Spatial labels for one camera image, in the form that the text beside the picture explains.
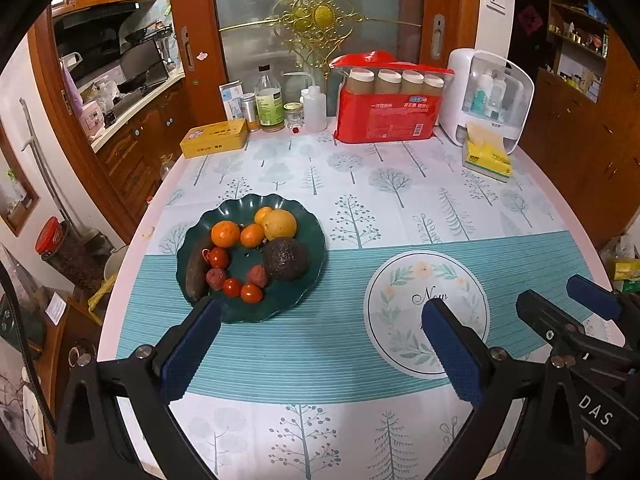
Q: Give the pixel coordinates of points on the tree-print tablecloth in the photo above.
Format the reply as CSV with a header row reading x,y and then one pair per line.
x,y
325,340

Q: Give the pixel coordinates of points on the yellow lemon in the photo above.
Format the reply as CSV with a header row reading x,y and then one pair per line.
x,y
281,225

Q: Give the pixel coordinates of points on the gold door ornament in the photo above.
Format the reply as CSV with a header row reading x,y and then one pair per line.
x,y
322,15

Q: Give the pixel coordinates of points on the pink box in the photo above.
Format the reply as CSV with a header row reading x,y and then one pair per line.
x,y
92,120

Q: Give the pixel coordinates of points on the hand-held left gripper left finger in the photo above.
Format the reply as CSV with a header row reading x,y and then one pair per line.
x,y
192,355

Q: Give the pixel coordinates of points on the brown sweet potato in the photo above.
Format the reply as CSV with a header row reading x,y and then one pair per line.
x,y
196,272

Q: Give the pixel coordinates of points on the clear bottle with green label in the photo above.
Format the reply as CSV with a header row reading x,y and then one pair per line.
x,y
270,105

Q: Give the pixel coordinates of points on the yellow cardboard box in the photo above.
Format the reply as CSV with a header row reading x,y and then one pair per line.
x,y
212,140

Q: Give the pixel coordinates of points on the wooden kitchen cabinet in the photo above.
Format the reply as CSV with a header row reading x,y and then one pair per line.
x,y
140,155

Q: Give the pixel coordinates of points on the dark mesh basket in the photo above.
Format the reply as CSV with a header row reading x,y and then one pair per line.
x,y
80,265

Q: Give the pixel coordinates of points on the white wall switch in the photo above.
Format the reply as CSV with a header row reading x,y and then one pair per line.
x,y
496,2

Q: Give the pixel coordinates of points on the red round lid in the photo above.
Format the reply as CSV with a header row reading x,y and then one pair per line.
x,y
50,235

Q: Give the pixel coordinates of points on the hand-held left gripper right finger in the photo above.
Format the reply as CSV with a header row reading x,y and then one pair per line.
x,y
455,355

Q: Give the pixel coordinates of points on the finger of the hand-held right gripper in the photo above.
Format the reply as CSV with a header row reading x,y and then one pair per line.
x,y
545,315
592,297

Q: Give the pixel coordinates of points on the wooden wall shelf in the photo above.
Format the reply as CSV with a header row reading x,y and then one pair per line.
x,y
575,40

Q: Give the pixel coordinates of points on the blue and white carton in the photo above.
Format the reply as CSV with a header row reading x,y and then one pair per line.
x,y
230,100

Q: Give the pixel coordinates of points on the dark green scalloped plate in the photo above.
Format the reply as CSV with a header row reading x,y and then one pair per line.
x,y
305,290

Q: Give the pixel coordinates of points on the red package of paper cups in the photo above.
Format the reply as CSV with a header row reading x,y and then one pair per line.
x,y
385,115

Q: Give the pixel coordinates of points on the glass jar with gold lid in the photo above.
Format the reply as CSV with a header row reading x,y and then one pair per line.
x,y
293,117

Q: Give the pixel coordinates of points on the red lychee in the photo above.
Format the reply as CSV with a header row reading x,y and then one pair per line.
x,y
258,275
216,279

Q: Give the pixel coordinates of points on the red cherry tomato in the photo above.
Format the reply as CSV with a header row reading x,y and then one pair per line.
x,y
219,257
232,288
251,293

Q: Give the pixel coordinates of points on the dark avocado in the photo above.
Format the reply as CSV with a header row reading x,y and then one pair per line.
x,y
285,260

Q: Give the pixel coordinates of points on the metal can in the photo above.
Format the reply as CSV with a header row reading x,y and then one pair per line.
x,y
249,110

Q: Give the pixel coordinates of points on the purple towel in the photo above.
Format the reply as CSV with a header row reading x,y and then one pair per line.
x,y
70,90

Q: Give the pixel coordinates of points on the wooden wall frame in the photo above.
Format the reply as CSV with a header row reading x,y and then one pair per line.
x,y
30,200

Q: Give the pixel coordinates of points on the white storage organizer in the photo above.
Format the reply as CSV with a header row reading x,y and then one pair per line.
x,y
455,100

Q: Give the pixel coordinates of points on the white squeeze bottle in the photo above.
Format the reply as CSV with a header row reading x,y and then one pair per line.
x,y
314,110

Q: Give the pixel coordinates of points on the small tangerine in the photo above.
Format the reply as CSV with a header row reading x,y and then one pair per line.
x,y
252,236
225,234
261,215

